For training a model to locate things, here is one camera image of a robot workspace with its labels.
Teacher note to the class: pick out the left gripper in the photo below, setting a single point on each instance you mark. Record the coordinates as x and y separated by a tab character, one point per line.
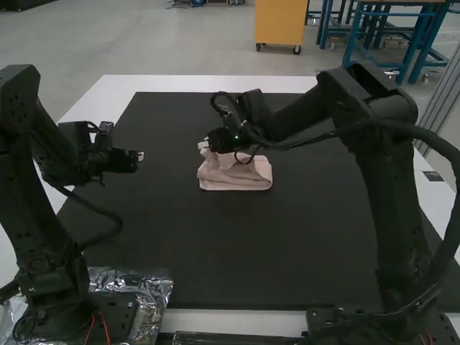
115	161

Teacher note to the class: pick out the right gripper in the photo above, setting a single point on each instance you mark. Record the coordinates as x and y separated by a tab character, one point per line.
226	141

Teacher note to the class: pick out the pale towel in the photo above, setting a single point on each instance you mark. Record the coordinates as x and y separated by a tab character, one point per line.
237	179

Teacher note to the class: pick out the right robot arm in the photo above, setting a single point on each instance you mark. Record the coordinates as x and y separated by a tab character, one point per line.
388	201

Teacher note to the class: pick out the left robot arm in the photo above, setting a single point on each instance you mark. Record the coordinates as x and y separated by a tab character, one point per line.
28	201

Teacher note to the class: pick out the black mat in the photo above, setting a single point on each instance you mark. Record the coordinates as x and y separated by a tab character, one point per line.
223	244

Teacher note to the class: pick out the silver foil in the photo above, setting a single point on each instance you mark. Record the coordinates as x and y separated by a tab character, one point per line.
154	287

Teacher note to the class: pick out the yellow wheeled cabinet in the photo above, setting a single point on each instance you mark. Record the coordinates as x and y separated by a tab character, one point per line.
280	21

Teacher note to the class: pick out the dark base panel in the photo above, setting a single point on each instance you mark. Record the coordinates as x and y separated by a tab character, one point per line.
233	338
323	323
118	316

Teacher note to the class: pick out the blue metal rack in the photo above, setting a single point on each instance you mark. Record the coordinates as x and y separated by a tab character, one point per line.
332	34
420	46

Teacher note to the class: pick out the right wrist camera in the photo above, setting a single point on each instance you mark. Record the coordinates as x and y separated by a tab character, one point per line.
233	120

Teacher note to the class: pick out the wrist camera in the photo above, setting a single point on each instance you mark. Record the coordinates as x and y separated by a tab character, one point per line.
105	131
233	120

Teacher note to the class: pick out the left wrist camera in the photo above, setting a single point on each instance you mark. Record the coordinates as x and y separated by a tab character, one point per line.
105	131

